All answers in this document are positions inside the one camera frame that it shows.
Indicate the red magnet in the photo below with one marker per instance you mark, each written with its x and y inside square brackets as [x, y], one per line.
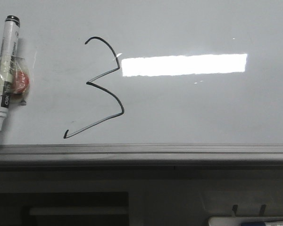
[21, 82]

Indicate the white black whiteboard marker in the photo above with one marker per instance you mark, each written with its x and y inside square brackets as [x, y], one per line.
[8, 54]

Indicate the white whiteboard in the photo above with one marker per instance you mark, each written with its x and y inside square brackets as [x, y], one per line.
[148, 71]

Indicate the dark hook left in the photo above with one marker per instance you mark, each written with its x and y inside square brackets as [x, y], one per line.
[234, 210]

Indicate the dark hook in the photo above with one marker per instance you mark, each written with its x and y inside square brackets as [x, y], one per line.
[262, 210]
[234, 210]

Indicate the dark hook middle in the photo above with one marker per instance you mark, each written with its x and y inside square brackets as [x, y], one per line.
[262, 210]

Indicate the blue white marker in tray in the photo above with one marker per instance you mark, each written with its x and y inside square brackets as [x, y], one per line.
[263, 223]

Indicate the grey aluminium whiteboard frame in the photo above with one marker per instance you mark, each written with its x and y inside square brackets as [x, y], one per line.
[133, 155]

